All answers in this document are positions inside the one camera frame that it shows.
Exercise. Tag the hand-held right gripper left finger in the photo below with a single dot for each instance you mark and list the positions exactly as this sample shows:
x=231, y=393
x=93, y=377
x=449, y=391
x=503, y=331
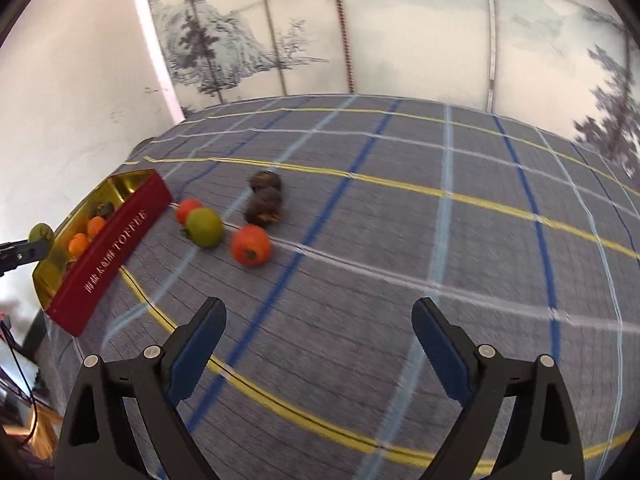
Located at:
x=197, y=350

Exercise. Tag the red and gold tin box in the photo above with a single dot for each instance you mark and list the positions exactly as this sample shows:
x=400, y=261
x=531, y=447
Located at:
x=112, y=255

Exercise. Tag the orange persimmon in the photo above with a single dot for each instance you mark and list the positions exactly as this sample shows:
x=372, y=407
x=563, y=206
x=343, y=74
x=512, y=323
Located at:
x=96, y=225
x=78, y=244
x=250, y=245
x=187, y=210

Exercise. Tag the dark mangosteen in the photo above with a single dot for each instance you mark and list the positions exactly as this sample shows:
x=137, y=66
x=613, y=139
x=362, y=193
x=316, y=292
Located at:
x=105, y=208
x=263, y=207
x=265, y=180

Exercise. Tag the green persimmon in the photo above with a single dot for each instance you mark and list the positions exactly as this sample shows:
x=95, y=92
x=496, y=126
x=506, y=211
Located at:
x=40, y=232
x=206, y=228

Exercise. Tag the grey plaid bed sheet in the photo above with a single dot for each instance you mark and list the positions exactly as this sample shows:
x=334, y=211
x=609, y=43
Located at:
x=380, y=240

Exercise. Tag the landscape painted wall panel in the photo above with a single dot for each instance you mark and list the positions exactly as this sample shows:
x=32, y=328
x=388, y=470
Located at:
x=400, y=25

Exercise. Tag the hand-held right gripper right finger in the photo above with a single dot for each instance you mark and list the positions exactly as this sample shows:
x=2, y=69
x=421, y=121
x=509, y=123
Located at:
x=442, y=350

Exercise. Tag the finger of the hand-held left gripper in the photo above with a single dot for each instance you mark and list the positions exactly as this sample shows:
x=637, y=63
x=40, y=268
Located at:
x=22, y=252

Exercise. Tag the wooden furniture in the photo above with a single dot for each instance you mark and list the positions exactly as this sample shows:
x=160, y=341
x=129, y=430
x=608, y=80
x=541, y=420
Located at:
x=42, y=430

